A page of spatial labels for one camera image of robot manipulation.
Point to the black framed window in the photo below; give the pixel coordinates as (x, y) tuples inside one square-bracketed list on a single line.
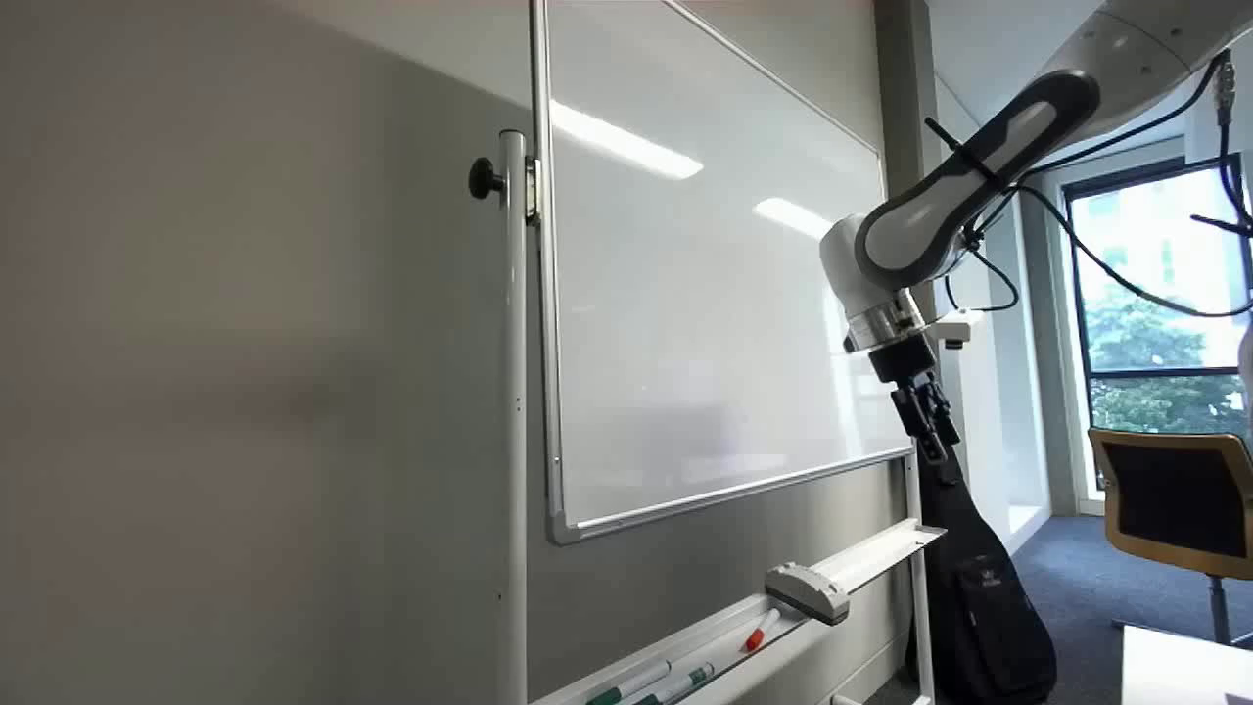
[(1161, 325)]

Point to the large whiteboard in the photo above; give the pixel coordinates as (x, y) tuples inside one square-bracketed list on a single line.
[(708, 325)]

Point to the black guitar bag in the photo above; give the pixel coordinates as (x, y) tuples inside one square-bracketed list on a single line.
[(984, 599)]

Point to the grey whiteboard eraser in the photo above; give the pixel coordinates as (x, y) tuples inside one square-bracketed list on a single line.
[(807, 591)]

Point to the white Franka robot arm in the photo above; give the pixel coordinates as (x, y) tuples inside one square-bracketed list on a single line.
[(1004, 141)]

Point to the black stand knob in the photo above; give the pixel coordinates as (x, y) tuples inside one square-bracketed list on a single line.
[(482, 179)]

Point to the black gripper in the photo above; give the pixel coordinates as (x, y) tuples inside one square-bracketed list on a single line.
[(903, 362)]

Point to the red capped whiteboard marker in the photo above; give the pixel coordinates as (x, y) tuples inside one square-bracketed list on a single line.
[(755, 641)]

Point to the white stand pole with knob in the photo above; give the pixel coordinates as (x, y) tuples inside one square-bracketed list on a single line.
[(516, 432)]

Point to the white whiteboard tray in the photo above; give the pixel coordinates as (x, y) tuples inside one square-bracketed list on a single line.
[(877, 551)]

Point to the white table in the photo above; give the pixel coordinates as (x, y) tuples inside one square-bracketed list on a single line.
[(1182, 666)]

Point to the green capped whiteboard marker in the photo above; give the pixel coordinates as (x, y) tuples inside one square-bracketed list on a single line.
[(689, 684), (640, 684)]

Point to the wooden chair black seat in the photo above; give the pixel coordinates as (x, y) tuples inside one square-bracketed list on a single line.
[(1178, 503)]

